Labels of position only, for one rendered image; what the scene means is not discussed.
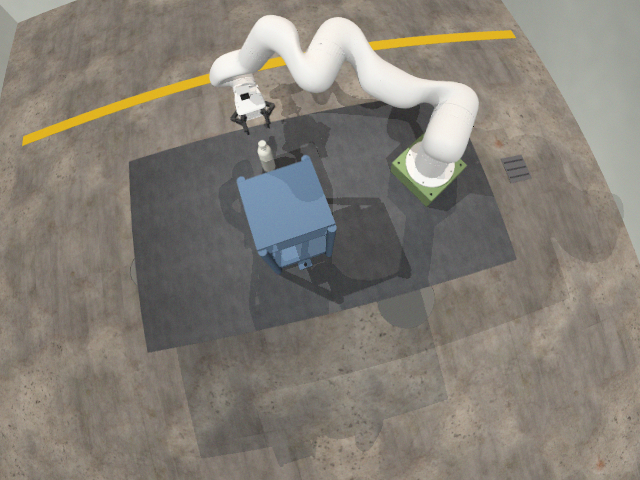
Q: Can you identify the white ceramic bottle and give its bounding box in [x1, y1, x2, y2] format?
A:
[258, 140, 275, 172]

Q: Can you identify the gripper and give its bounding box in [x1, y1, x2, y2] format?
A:
[230, 85, 275, 135]

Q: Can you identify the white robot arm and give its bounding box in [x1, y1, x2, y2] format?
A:
[209, 15, 479, 188]

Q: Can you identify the blue shelving unit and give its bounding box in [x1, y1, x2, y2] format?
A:
[237, 155, 337, 274]

